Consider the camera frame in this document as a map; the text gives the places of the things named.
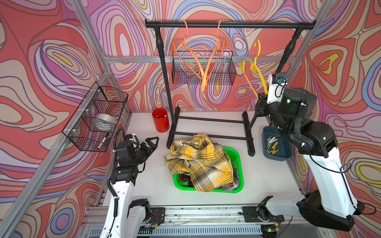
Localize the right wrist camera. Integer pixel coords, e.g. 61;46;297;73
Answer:
267;72;287;104

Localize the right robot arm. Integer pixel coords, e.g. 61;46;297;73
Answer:
256;88;365;232

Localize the yellow hanger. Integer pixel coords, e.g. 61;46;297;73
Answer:
240;40;268;99

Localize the yellow plaid shirt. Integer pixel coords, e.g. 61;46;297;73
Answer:
164;134;233;192

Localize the grey plaid shirt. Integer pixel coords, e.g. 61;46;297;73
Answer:
220;167;241;192

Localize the white marker in wire basket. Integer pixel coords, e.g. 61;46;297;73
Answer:
97;133;109;150

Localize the black clothes rack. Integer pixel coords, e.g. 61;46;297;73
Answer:
145;19;317;157

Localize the yellow clothespin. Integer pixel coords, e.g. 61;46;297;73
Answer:
269;142;278;155

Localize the black wire basket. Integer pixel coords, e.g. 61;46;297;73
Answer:
62;82;128;152

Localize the dark teal tray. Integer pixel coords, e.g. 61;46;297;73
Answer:
262;126;292;161

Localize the grey tape roll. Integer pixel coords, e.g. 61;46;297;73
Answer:
91;113;117;132

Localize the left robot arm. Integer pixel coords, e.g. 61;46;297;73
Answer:
100;134;159;238

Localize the orange hanger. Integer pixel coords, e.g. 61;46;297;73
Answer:
172;20;206;82
201;20;226;92

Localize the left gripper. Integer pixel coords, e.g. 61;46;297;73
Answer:
130;138;157;168

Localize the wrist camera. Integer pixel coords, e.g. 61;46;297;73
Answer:
267;72;287;104
125;133;140;150

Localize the green plastic basket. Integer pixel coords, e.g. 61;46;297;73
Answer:
173;147;245;194

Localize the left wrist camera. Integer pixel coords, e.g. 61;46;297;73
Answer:
125;133;140;150

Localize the red pen cup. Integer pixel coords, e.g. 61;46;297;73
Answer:
152;109;170;133

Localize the small wire basket on rack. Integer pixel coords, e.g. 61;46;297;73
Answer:
171;50;236;85

